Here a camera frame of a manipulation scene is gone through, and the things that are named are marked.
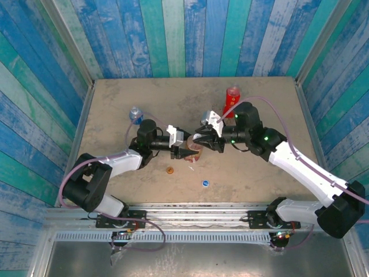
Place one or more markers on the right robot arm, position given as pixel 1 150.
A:
pixel 302 173

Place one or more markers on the red label drink bottle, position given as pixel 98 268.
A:
pixel 230 101

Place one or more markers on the small controller board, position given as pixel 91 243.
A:
pixel 127 232
pixel 281 236

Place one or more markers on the orange bottle cap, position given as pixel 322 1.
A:
pixel 170 170

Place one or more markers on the aluminium mounting rail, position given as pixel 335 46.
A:
pixel 196 215

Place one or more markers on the steel sheet panel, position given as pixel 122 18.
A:
pixel 201 259

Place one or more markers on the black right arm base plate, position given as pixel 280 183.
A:
pixel 255 216

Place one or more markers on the white bottle cap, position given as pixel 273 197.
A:
pixel 197 136

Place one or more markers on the blue label water bottle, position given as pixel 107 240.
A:
pixel 136 115

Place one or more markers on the aluminium corner post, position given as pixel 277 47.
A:
pixel 321 40
pixel 67 40

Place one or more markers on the aluminium table side rail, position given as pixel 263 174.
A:
pixel 75 144
pixel 307 115

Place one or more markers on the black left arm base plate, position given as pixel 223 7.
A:
pixel 139 215

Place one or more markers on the blue bottle cap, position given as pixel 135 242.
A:
pixel 205 183

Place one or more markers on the amber drink bottle gold label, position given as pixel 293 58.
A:
pixel 193 155

